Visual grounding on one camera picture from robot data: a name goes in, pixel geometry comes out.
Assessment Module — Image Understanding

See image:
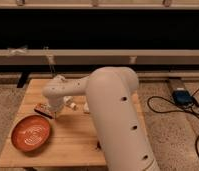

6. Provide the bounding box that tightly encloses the black red eraser block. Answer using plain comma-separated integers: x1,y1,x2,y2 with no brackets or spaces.
34,103,54,119

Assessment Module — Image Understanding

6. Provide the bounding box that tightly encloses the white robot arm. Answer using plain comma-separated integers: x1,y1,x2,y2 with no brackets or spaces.
43,67,160,171

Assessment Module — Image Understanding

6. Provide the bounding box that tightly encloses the white plastic bottle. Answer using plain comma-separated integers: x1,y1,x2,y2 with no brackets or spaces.
64,96,77,110

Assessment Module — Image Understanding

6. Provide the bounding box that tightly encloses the brown chili pepper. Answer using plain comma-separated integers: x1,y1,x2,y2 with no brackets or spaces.
96,141,102,150

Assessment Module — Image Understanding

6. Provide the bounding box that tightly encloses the blue power adapter box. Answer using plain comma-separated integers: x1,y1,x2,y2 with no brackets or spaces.
172,89,192,106

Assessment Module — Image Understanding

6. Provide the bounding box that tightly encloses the orange patterned bowl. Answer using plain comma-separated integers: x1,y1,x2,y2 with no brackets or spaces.
11,115,51,152

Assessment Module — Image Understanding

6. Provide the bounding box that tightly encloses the black cable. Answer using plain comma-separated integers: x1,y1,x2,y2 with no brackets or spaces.
146,79,199,169

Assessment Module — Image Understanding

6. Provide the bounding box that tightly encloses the black table leg post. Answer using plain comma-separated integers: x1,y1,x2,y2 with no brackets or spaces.
17,72,30,88

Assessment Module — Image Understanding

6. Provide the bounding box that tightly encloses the wooden rail beam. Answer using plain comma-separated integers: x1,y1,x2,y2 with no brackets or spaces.
0,48,199,65

